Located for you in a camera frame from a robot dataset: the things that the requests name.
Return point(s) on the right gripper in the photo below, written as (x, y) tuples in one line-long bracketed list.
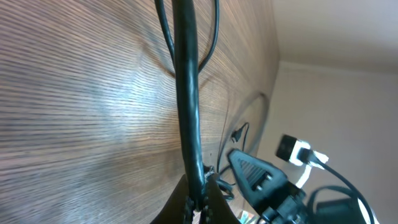
[(266, 188)]

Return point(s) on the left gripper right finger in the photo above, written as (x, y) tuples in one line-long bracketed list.
[(215, 208)]

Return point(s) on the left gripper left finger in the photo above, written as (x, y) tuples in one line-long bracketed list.
[(178, 208)]

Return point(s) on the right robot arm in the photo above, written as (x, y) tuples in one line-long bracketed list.
[(336, 204)]

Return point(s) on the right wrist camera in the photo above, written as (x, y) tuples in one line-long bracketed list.
[(299, 153)]

